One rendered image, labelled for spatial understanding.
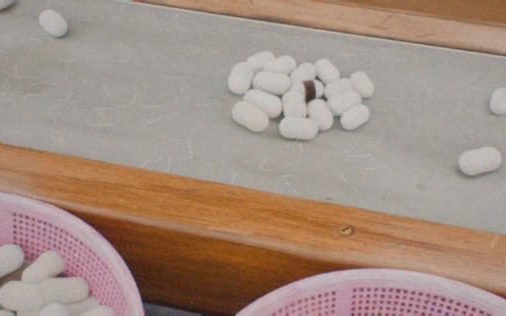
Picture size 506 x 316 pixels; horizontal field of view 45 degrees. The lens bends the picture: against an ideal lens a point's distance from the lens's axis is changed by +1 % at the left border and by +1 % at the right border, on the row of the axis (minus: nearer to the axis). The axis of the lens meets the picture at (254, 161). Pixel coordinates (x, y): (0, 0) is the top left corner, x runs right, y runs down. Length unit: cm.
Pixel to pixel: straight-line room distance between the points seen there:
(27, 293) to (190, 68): 30
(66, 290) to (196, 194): 11
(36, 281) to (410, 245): 25
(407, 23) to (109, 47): 32
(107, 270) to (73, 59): 29
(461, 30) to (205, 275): 42
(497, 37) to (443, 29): 6
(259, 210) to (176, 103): 18
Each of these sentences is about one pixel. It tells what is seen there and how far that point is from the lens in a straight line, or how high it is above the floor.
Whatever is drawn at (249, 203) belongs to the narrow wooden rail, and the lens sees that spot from 43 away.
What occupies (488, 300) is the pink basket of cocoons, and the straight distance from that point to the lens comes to 41.
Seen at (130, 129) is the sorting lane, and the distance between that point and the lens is 54.
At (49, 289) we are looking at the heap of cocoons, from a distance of 42.
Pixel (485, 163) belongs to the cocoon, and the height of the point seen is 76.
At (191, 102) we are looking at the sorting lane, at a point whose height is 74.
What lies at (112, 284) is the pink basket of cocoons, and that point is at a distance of 40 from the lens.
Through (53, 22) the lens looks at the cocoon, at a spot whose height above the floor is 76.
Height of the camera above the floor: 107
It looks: 40 degrees down
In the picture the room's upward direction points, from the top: 4 degrees clockwise
